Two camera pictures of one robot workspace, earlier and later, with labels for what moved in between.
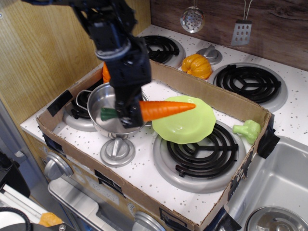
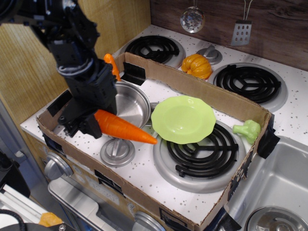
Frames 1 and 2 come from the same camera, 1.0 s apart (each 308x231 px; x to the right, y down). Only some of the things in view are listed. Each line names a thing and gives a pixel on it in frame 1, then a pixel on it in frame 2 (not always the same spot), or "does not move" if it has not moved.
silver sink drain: [275, 218] does not move
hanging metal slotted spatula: [242, 31] does not move
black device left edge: [11, 175] does not move
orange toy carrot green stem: [149, 109] -> [112, 124]
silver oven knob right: [144, 221] does not move
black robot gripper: [128, 74] -> [92, 85]
